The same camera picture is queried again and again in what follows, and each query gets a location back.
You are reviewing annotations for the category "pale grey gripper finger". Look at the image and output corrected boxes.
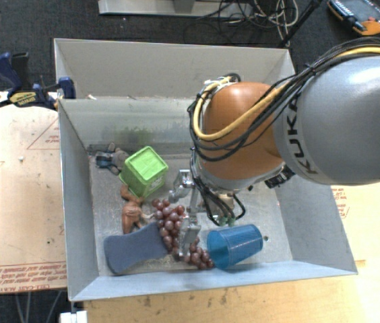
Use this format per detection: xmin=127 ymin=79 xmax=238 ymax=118
xmin=179 ymin=215 xmax=202 ymax=259

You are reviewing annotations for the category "red-brown toy grape bunch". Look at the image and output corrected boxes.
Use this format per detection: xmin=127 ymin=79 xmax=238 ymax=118
xmin=150 ymin=198 xmax=216 ymax=271

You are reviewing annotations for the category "green plastic box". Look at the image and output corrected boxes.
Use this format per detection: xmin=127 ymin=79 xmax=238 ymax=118
xmin=119 ymin=145 xmax=170 ymax=199

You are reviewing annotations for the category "blue plastic cup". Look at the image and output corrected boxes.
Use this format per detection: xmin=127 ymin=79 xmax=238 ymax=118
xmin=206 ymin=223 xmax=265 ymax=271

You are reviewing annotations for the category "blue-grey flat sponge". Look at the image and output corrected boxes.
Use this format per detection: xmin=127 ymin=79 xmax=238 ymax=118
xmin=102 ymin=221 xmax=171 ymax=276

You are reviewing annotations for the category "brown toy animal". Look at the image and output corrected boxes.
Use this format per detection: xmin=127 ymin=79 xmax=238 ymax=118
xmin=119 ymin=184 xmax=146 ymax=236

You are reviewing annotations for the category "grey toy animal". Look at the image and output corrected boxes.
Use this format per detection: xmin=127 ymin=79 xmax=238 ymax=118
xmin=94 ymin=141 xmax=131 ymax=176

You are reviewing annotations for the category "grey metal bin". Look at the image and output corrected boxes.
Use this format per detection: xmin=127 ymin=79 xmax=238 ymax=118
xmin=53 ymin=38 xmax=359 ymax=303

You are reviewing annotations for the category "brown cardboard board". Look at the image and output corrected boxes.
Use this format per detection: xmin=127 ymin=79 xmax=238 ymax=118
xmin=0 ymin=91 xmax=380 ymax=296

